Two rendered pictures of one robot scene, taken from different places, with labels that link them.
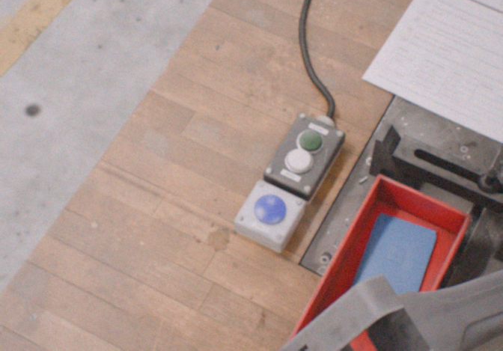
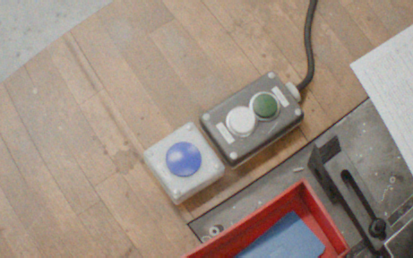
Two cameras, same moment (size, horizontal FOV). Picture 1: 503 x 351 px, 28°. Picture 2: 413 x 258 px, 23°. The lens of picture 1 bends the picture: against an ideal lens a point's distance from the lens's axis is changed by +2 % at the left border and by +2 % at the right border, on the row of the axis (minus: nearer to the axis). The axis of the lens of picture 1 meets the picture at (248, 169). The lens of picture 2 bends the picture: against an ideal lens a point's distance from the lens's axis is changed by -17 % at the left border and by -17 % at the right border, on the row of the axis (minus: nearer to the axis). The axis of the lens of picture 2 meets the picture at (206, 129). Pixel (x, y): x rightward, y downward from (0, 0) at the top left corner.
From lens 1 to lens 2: 0.34 m
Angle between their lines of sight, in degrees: 14
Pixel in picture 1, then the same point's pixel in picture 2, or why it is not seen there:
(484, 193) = (369, 236)
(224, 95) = (212, 13)
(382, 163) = (317, 165)
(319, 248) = (215, 219)
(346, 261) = (232, 242)
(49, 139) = not seen: outside the picture
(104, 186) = (58, 58)
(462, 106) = (410, 138)
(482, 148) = (404, 185)
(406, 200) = (316, 211)
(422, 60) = (402, 78)
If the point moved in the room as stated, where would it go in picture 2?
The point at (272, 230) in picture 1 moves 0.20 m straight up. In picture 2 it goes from (175, 182) to (172, 124)
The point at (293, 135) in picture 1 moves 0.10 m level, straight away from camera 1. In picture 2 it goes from (253, 90) to (290, 28)
